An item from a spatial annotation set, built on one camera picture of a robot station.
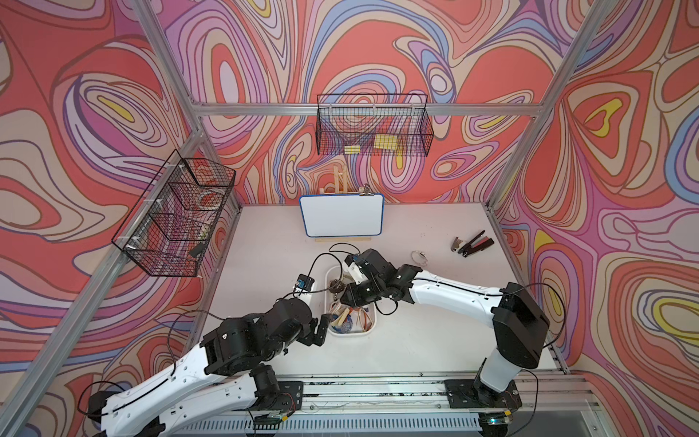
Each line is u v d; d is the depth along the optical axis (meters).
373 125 0.96
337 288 0.91
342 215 0.97
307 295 0.59
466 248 1.03
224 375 0.44
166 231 0.73
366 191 0.89
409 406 0.72
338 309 0.86
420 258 1.02
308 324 0.48
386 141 0.90
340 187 1.18
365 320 0.84
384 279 0.63
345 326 0.82
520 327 0.44
